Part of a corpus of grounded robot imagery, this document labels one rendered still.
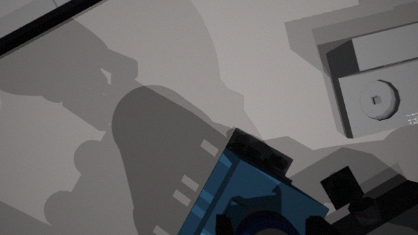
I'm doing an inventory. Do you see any black table edge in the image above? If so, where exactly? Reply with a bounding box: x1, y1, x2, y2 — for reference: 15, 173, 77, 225
0, 0, 102, 55

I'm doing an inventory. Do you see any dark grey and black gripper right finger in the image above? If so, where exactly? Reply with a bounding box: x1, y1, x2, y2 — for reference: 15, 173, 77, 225
305, 215, 342, 235

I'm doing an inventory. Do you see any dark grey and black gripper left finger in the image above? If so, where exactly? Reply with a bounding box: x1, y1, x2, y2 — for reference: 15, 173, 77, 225
216, 214, 234, 235

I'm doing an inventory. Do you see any dark grey button housing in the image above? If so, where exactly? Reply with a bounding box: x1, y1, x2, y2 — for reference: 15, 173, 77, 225
320, 166, 418, 235

